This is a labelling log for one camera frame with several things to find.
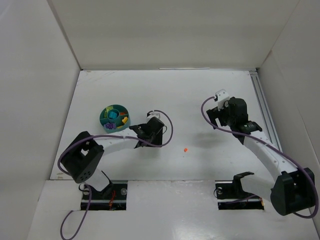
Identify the yellow curved lego brick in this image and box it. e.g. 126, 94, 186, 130
122, 116, 129, 124

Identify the teal rounded lego brick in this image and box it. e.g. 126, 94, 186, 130
107, 110, 119, 120

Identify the purple curved lego brick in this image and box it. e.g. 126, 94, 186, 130
103, 122, 117, 130

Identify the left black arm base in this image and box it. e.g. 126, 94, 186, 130
78, 170, 128, 211

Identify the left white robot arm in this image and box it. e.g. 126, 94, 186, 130
58, 116, 165, 194

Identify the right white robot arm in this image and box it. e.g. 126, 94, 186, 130
201, 91, 320, 219

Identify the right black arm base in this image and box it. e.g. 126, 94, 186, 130
213, 171, 265, 210

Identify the teal divided round container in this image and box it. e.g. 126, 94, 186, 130
99, 104, 131, 134

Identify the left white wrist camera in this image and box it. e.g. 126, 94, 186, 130
146, 111, 161, 120

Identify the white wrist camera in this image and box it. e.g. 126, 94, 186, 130
146, 111, 161, 120
215, 89, 230, 111

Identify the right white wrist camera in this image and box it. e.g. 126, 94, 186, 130
215, 89, 230, 111

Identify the aluminium rail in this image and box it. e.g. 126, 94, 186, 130
249, 69, 283, 152

